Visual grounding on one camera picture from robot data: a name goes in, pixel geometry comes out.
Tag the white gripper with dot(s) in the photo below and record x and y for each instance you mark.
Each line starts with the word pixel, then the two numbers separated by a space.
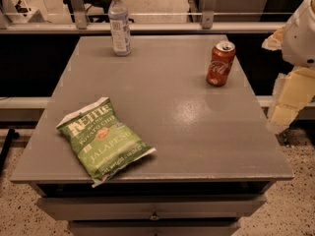
pixel 299 39

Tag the red coke can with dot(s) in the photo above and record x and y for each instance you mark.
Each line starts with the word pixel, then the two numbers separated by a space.
pixel 223 55

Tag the clear blue plastic water bottle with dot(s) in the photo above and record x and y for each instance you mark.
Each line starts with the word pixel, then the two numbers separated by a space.
pixel 119 26

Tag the grey top drawer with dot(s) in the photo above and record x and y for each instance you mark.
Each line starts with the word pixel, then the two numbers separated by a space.
pixel 116 208

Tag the grey drawer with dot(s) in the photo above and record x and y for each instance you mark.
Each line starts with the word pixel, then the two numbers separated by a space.
pixel 154 228
pixel 116 208

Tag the green jalapeno chip bag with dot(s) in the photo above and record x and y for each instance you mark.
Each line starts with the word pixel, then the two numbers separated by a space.
pixel 103 144

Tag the round metal drawer knob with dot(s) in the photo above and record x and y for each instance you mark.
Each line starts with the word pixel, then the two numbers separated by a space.
pixel 154 217

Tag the black pole on floor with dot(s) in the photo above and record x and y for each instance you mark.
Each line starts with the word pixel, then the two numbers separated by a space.
pixel 11 135

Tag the grey metal railing frame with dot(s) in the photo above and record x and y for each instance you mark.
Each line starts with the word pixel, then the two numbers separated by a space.
pixel 148 16

